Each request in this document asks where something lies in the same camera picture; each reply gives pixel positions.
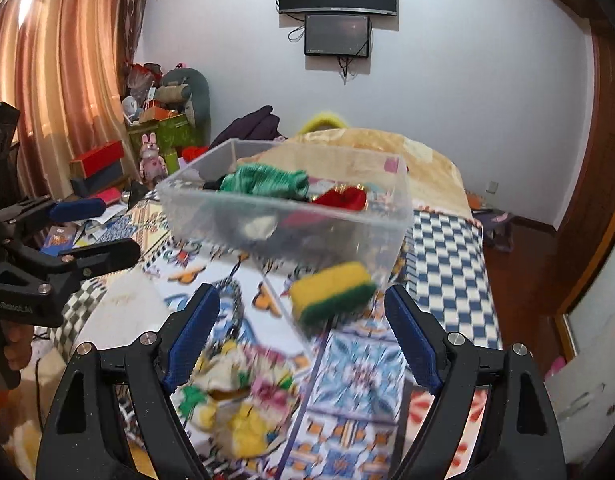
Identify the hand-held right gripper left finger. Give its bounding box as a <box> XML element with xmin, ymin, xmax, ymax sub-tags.
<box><xmin>35</xmin><ymin>282</ymin><xmax>221</xmax><ymax>480</ymax></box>

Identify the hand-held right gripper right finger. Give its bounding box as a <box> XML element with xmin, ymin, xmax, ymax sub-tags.
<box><xmin>384</xmin><ymin>284</ymin><xmax>569</xmax><ymax>480</ymax></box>

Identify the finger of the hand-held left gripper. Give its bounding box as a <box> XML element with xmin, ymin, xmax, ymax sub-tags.
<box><xmin>4</xmin><ymin>237</ymin><xmax>141</xmax><ymax>294</ymax></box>
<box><xmin>0</xmin><ymin>198</ymin><xmax>107</xmax><ymax>242</ymax></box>

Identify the floral yellow white cloth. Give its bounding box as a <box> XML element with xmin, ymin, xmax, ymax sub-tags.
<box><xmin>180</xmin><ymin>341</ymin><xmax>302</xmax><ymax>459</ymax></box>

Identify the yellow and green sponge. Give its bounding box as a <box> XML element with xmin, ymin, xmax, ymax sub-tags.
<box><xmin>291</xmin><ymin>261</ymin><xmax>377</xmax><ymax>329</ymax></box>

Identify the clear plastic storage box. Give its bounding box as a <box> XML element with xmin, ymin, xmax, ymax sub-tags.
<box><xmin>155</xmin><ymin>138</ymin><xmax>415</xmax><ymax>287</ymax></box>

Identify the person's left hand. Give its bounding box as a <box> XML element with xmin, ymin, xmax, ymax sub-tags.
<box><xmin>4</xmin><ymin>323</ymin><xmax>37</xmax><ymax>372</ymax></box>

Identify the dark grey box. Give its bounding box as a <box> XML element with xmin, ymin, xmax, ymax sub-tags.
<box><xmin>70</xmin><ymin>162</ymin><xmax>127</xmax><ymax>197</ymax></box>

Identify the red gift box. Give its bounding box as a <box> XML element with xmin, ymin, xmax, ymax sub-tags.
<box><xmin>69</xmin><ymin>140</ymin><xmax>125</xmax><ymax>179</ymax></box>

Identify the grey checkered cloth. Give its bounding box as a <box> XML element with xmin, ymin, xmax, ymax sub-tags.
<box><xmin>52</xmin><ymin>274</ymin><xmax>104</xmax><ymax>357</ymax></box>

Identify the colourful patterned blanket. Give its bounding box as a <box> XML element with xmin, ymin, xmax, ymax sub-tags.
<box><xmin>85</xmin><ymin>194</ymin><xmax>489</xmax><ymax>480</ymax></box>

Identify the blue white checkered sheet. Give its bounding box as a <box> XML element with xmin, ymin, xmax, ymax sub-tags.
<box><xmin>396</xmin><ymin>207</ymin><xmax>504</xmax><ymax>352</ymax></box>

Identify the pink bunny toy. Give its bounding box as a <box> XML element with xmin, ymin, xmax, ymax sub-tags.
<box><xmin>139</xmin><ymin>132</ymin><xmax>169</xmax><ymax>181</ymax></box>

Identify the green cardboard box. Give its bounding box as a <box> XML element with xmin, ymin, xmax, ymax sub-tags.
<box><xmin>127</xmin><ymin>114</ymin><xmax>199</xmax><ymax>155</ymax></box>

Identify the purple plastic stool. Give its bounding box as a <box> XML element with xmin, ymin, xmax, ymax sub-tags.
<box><xmin>479</xmin><ymin>210</ymin><xmax>514</xmax><ymax>252</ymax></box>

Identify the orange striped curtain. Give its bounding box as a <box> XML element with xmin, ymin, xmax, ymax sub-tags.
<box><xmin>0</xmin><ymin>0</ymin><xmax>154</xmax><ymax>202</ymax></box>

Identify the red knitted cloth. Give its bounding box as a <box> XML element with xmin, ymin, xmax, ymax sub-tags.
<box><xmin>312</xmin><ymin>186</ymin><xmax>369</xmax><ymax>212</ymax></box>

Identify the grey plush dinosaur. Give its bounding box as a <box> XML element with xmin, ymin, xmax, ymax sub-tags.
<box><xmin>160</xmin><ymin>66</ymin><xmax>211</xmax><ymax>134</ymax></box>

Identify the green knitted cloth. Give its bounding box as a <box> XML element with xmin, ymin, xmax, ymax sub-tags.
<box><xmin>218</xmin><ymin>163</ymin><xmax>311</xmax><ymax>205</ymax></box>

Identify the beige fleece blanket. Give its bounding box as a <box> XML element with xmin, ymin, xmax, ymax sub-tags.
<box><xmin>282</xmin><ymin>127</ymin><xmax>471</xmax><ymax>212</ymax></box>

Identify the dark purple clothing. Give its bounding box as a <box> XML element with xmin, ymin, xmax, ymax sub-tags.
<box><xmin>208</xmin><ymin>105</ymin><xmax>281</xmax><ymax>151</ymax></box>

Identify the yellow plush item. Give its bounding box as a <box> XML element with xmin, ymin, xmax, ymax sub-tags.
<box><xmin>300</xmin><ymin>112</ymin><xmax>349</xmax><ymax>134</ymax></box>

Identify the wooden door frame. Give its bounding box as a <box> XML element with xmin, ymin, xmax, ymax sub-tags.
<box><xmin>525</xmin><ymin>0</ymin><xmax>615</xmax><ymax>321</ymax></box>

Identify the small black wall monitor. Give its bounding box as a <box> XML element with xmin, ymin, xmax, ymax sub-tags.
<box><xmin>304</xmin><ymin>13</ymin><xmax>373</xmax><ymax>59</ymax></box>

